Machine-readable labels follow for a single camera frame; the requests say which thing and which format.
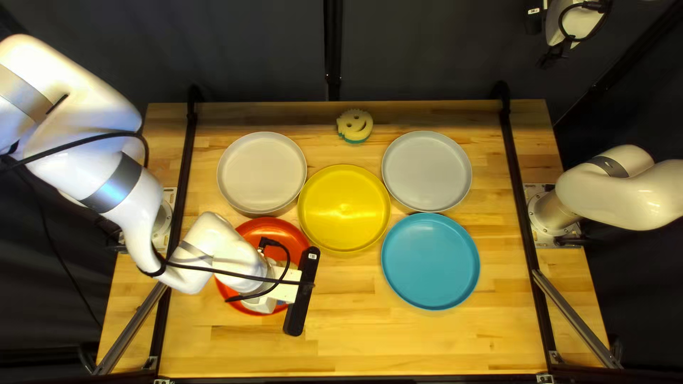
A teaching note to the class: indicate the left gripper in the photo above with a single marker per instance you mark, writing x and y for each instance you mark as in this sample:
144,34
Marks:
277,288

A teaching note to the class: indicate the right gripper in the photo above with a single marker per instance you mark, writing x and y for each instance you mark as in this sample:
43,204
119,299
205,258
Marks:
579,24

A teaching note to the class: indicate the yellow smiling sponge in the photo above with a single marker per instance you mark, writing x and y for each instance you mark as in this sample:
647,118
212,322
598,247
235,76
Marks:
352,123

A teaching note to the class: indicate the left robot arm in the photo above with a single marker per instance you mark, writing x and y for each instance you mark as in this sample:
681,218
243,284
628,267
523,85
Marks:
80,133

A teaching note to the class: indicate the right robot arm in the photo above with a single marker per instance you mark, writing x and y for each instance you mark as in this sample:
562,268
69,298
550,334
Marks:
613,192

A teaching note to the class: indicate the orange round plate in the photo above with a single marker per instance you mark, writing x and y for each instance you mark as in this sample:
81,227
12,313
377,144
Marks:
277,232

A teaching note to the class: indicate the yellow round plate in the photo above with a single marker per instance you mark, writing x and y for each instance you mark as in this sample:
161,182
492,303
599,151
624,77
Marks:
344,209

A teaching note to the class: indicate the light grey round plate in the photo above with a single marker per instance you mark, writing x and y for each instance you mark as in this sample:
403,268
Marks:
261,171

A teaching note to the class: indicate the teal round plate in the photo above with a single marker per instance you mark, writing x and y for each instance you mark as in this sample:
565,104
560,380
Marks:
430,261

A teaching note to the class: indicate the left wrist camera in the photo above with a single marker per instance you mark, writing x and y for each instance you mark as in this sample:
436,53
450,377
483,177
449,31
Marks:
304,293

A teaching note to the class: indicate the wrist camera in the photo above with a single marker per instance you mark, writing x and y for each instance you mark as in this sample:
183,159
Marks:
304,293
533,21

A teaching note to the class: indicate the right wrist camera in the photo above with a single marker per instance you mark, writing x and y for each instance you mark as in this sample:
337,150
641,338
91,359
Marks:
533,21

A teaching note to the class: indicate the black frame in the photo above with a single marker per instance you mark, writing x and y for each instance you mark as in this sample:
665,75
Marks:
332,53

